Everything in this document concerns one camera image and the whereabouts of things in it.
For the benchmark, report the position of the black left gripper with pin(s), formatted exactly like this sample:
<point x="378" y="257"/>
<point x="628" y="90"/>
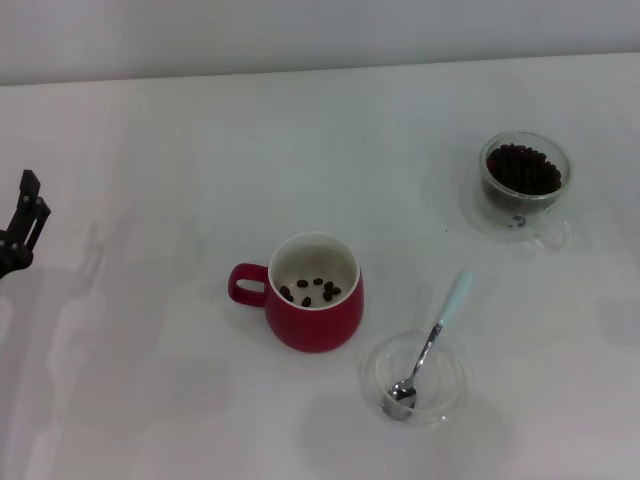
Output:
<point x="12" y="252"/>

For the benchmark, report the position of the small clear glass dish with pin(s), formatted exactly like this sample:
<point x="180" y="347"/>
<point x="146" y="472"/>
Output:
<point x="450" y="400"/>

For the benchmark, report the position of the red ceramic mug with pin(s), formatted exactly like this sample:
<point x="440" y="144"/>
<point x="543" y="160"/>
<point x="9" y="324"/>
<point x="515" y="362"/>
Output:
<point x="315" y="330"/>

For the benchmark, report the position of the clear glass saucer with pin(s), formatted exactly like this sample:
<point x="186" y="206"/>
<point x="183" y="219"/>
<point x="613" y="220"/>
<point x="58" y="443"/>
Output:
<point x="480" y="220"/>

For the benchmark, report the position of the small coffee bean portion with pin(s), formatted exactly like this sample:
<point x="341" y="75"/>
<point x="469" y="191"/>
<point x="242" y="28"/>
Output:
<point x="330" y="289"/>

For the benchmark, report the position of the coffee bean pile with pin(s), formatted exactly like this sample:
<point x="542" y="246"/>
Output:
<point x="522" y="167"/>

